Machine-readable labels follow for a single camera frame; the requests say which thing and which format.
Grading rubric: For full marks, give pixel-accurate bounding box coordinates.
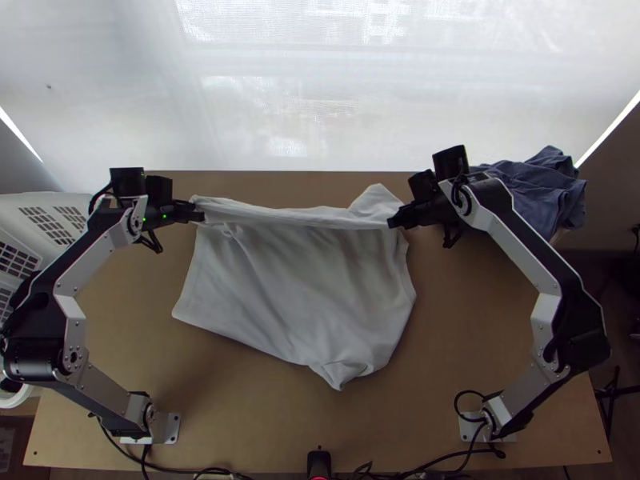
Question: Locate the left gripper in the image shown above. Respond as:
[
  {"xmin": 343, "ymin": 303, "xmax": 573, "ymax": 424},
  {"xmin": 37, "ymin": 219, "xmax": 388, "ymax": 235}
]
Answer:
[{"xmin": 142, "ymin": 198, "xmax": 207, "ymax": 230}]

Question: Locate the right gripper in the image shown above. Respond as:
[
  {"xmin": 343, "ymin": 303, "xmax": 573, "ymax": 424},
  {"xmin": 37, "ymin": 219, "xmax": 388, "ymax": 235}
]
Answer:
[{"xmin": 386, "ymin": 191, "xmax": 454, "ymax": 230}]

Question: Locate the white t-shirt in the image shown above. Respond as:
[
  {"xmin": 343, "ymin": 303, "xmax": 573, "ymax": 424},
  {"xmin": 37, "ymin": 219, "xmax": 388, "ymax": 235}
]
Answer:
[{"xmin": 171, "ymin": 182, "xmax": 419, "ymax": 393}]

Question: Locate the heap of dark clothes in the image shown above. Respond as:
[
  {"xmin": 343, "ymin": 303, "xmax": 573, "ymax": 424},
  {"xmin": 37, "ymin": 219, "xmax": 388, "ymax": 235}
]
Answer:
[{"xmin": 471, "ymin": 145, "xmax": 589, "ymax": 242}]

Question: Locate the white laundry basket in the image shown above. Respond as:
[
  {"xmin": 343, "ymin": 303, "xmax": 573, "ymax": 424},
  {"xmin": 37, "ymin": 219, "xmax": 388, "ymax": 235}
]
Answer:
[{"xmin": 0, "ymin": 191, "xmax": 96, "ymax": 412}]

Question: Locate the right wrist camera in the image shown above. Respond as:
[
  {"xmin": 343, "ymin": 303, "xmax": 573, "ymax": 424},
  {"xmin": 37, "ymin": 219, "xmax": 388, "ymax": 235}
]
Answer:
[{"xmin": 407, "ymin": 170, "xmax": 439, "ymax": 201}]

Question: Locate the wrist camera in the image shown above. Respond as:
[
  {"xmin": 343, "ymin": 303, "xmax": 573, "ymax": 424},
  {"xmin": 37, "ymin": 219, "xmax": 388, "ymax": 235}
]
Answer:
[
  {"xmin": 145, "ymin": 175, "xmax": 174, "ymax": 205},
  {"xmin": 407, "ymin": 170, "xmax": 439, "ymax": 201}
]

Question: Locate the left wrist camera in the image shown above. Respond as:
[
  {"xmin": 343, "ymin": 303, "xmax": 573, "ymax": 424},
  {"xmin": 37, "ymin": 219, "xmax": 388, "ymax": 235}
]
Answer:
[{"xmin": 145, "ymin": 175, "xmax": 174, "ymax": 205}]

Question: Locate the black cable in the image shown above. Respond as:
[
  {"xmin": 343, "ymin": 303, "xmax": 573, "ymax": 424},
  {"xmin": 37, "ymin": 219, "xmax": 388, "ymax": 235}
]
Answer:
[
  {"xmin": 452, "ymin": 390, "xmax": 507, "ymax": 460},
  {"xmin": 134, "ymin": 227, "xmax": 165, "ymax": 254},
  {"xmin": 102, "ymin": 423, "xmax": 243, "ymax": 480}
]

